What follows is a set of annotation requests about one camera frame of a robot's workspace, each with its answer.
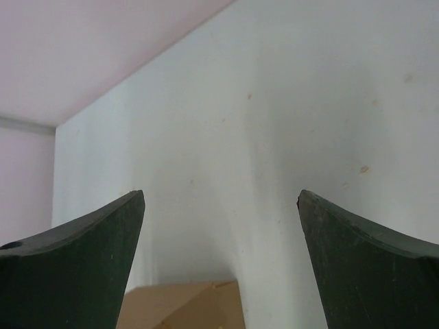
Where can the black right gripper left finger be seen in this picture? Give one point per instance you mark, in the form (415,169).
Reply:
(75,274)

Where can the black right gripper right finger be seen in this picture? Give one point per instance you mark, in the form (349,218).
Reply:
(368,275)

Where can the brown cardboard box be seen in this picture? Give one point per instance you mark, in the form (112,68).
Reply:
(195,305)

